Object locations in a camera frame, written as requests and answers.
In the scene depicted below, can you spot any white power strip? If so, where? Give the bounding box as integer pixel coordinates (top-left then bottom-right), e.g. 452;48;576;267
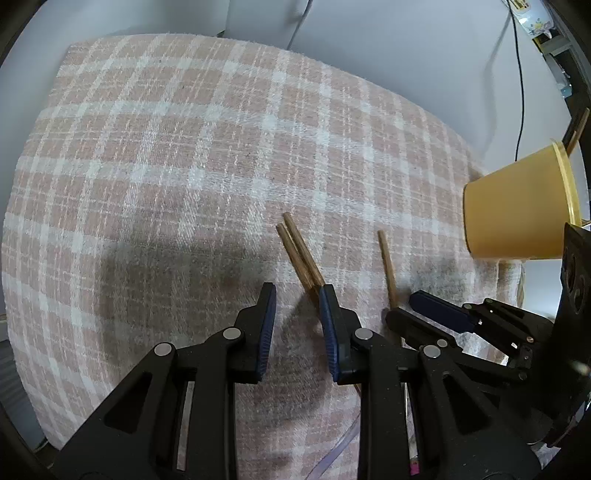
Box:
507;0;555;38

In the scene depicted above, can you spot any dark grey cable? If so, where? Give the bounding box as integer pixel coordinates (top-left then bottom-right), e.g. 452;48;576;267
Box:
509;9;527;162

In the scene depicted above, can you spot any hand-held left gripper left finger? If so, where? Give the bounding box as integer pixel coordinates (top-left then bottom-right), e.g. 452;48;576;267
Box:
50;282;278;480

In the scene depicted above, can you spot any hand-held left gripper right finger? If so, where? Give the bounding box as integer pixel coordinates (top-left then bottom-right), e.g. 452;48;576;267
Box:
318;285;542;480

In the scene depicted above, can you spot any yellow plastic cup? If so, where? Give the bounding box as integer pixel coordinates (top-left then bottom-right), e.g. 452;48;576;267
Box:
463;141;583;261

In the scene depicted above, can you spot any pale stick with pink tip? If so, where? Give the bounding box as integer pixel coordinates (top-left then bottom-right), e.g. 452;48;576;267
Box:
405;383;421;478

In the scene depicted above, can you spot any pink checked cloth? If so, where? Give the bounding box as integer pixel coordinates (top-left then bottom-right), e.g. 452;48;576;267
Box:
0;31;525;480

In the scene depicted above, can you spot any brown wooden chopstick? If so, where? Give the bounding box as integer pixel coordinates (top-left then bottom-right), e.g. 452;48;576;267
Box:
562;107;591;155

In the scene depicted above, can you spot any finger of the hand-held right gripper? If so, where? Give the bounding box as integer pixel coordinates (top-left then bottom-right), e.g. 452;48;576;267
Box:
409;290;556;366
385;307;528;385

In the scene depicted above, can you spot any translucent plastic strip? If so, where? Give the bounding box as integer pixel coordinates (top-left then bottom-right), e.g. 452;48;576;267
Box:
308;413;362;480

